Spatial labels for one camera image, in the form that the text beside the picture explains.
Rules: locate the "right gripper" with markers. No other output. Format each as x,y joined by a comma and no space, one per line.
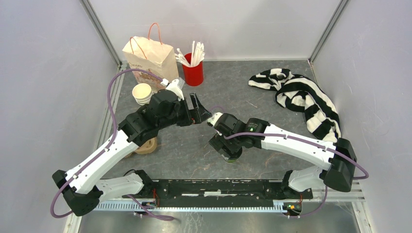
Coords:
218,141

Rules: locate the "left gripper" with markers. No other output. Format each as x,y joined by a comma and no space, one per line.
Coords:
197,115

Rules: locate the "green paper coffee cup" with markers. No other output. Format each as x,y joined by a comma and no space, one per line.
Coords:
231,158

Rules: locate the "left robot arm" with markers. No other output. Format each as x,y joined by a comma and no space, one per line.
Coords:
83,187

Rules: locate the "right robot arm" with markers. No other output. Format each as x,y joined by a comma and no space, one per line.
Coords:
333,162

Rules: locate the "brown paper takeout bag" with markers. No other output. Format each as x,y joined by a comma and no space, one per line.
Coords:
151,59

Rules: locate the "red cup holder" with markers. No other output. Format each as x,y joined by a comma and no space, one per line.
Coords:
194,76

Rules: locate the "white wrapped straws bundle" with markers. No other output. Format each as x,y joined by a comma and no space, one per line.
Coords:
196,56

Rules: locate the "cardboard cup carrier tray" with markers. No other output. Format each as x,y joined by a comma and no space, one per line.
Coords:
148,147

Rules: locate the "stack of paper cups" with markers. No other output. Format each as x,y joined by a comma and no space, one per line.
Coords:
142,93

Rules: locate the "black white striped cloth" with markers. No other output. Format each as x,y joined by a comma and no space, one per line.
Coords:
300,94

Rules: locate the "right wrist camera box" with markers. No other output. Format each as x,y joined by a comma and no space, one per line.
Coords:
212,121

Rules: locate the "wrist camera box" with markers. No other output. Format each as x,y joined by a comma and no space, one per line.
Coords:
176,87
212,121

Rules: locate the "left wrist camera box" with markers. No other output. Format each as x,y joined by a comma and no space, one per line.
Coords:
176,87

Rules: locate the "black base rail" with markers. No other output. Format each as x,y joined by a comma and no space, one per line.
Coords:
219,193

